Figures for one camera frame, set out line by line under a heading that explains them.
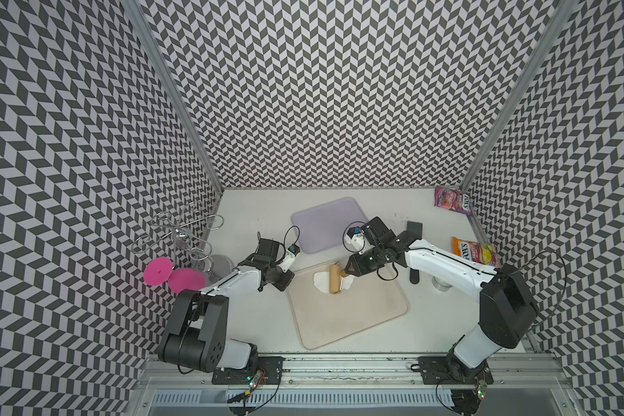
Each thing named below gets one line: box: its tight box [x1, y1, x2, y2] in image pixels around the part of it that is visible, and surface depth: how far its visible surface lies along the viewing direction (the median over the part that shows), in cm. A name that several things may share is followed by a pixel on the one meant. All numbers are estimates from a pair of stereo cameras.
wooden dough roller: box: [329, 263, 350, 295], surface depth 89 cm
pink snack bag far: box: [434, 185, 474, 217], surface depth 111 cm
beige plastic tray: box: [286, 262, 410, 351], surface depth 86 cm
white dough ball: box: [312, 271, 356, 294], surface depth 92 cm
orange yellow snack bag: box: [451, 236, 500, 268], surface depth 97 cm
